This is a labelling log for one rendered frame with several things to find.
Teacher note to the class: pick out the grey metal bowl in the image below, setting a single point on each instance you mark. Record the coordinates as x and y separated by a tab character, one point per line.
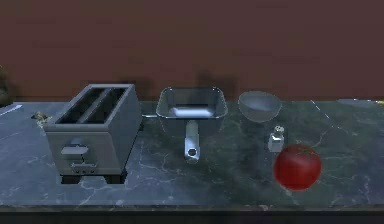
259	106

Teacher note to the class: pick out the square silver metal pan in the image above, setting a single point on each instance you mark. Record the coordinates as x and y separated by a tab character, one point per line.
191	106

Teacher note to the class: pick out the small brownish lump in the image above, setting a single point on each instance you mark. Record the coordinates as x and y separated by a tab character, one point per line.
41	117

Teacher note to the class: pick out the dark round object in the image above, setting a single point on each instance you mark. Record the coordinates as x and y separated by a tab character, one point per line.
4	90

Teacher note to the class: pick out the small silver pepper shaker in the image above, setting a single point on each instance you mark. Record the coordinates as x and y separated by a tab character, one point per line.
276	141

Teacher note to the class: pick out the red tomato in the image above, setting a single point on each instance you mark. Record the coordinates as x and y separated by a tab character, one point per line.
297	167

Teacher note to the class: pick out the silver metal toaster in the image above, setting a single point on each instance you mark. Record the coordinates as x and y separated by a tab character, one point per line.
100	136

